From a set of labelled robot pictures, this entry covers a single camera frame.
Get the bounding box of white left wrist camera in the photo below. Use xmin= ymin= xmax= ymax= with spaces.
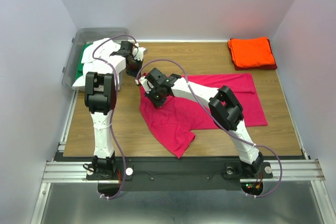
xmin=132 ymin=47 xmax=147 ymax=61

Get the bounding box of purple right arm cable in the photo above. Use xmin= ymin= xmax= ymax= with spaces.
xmin=136 ymin=59 xmax=283 ymax=200

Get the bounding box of white t shirt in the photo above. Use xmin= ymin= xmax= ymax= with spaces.
xmin=72 ymin=38 xmax=126 ymax=89

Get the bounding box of small electronics board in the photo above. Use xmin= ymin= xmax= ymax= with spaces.
xmin=243 ymin=182 xmax=263 ymax=193

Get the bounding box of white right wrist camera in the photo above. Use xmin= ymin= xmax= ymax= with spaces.
xmin=135 ymin=76 xmax=151 ymax=92

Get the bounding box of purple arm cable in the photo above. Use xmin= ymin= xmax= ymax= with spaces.
xmin=136 ymin=59 xmax=283 ymax=200
xmin=92 ymin=35 xmax=140 ymax=200

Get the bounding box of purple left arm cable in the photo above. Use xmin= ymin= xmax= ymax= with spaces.
xmin=92 ymin=35 xmax=140 ymax=200

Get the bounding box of aluminium frame rail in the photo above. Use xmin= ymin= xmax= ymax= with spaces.
xmin=43 ymin=159 xmax=325 ymax=184

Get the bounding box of dark red folded t shirt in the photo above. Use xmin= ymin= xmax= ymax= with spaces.
xmin=227 ymin=38 xmax=278 ymax=71

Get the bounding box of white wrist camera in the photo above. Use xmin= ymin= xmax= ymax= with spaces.
xmin=132 ymin=47 xmax=147 ymax=61
xmin=135 ymin=76 xmax=151 ymax=92

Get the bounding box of clear plastic bin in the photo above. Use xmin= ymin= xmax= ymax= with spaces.
xmin=61 ymin=28 xmax=129 ymax=89

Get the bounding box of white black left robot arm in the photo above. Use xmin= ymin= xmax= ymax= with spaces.
xmin=83 ymin=39 xmax=146 ymax=179

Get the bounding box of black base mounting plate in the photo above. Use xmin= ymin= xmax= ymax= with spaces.
xmin=86 ymin=157 xmax=273 ymax=191

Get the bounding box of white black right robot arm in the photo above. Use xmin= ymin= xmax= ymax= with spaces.
xmin=139 ymin=68 xmax=264 ymax=177

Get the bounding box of pink t shirt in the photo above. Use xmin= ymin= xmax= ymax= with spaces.
xmin=140 ymin=73 xmax=268 ymax=158

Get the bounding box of green t shirt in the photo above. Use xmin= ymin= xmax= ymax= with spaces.
xmin=75 ymin=43 xmax=92 ymax=83

